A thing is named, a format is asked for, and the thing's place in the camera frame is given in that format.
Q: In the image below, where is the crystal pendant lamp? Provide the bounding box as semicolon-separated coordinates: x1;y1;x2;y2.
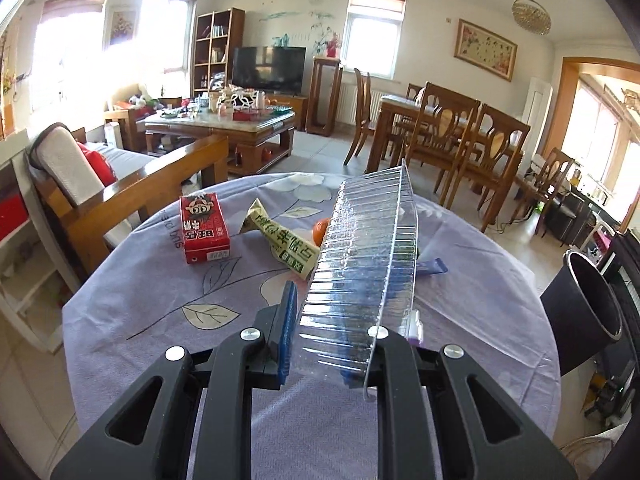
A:
511;0;552;36

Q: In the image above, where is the red cushion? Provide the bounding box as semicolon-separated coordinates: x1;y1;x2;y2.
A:
76;141;118;187

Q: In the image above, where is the dark grey armchair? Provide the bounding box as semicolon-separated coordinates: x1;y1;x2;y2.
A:
545;190;596;246

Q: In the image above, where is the flat screen television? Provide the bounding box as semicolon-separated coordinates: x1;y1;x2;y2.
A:
232;46;307;95

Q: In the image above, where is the wooden armchair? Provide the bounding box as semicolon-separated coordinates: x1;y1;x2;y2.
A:
103;82;183;151

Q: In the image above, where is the wooden television cabinet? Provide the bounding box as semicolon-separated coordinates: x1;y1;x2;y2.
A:
270;92;308;131

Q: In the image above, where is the white wall radiator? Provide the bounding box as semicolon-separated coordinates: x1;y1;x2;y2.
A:
337;82;396;126

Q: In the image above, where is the tall wooden plant stand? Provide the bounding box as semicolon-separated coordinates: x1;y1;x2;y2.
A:
306;56;345;137

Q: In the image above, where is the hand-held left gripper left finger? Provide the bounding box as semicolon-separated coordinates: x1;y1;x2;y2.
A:
50;280;299;480

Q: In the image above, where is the small framed flower painting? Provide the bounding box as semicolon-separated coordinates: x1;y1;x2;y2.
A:
107;7;137;48

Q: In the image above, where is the round table floral cloth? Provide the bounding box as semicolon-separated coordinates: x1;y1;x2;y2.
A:
61;172;560;480

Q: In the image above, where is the green yellow crushed carton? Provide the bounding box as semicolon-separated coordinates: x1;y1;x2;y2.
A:
239;197;321;281

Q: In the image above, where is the red drink carton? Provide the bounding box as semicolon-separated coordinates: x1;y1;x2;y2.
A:
179;191;235;265

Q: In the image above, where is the wooden coffee table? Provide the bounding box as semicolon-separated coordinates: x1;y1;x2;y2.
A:
144;107;297;176

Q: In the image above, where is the black upright piano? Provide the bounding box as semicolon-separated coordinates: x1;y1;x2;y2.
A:
595;232;640;411

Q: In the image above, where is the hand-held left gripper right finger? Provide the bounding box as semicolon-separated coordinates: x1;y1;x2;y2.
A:
367;325;581;480

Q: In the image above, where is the large framed flower painting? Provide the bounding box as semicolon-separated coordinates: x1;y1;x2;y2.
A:
454;18;519;82

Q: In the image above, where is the black trash bin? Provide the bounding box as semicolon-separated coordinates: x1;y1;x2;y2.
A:
540;249;626;378

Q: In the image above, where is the wooden sofa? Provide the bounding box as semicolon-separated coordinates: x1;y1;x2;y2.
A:
27;122;230;281

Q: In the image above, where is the clear ribbed plastic tray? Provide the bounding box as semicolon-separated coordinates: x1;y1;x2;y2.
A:
291;158;420;403

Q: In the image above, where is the white plastic stool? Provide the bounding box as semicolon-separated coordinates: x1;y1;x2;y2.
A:
575;220;616;261

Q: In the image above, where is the wooden dining table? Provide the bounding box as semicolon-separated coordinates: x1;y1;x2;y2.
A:
366;94;526;176

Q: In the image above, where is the wooden bookshelf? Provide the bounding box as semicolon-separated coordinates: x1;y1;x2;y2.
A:
191;7;246;93

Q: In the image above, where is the red storage box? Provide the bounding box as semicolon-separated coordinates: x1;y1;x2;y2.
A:
0;195;28;241

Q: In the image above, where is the white standing air conditioner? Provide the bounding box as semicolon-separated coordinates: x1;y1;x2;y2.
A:
522;76;553;136

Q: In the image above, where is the white shelf unit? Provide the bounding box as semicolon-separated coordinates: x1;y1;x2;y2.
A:
0;155;81;356

